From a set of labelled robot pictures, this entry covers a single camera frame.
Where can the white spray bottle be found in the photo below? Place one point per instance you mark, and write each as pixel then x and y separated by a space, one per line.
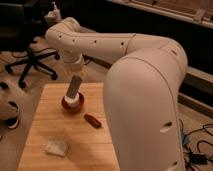
pixel 55 13

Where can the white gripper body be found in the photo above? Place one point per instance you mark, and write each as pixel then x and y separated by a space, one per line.
pixel 73 61

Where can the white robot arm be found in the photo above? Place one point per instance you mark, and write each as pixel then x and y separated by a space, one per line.
pixel 140 91

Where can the grey sponge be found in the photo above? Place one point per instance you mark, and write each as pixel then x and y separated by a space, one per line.
pixel 57 147

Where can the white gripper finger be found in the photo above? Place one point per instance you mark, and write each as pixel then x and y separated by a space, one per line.
pixel 69 73
pixel 83 75

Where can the black office chair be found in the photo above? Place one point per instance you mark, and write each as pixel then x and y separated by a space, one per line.
pixel 20 22

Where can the black and white shoe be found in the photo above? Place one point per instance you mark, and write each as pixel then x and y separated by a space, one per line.
pixel 13 121

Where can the grey eraser block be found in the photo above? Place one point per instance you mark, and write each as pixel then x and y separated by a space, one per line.
pixel 74 86

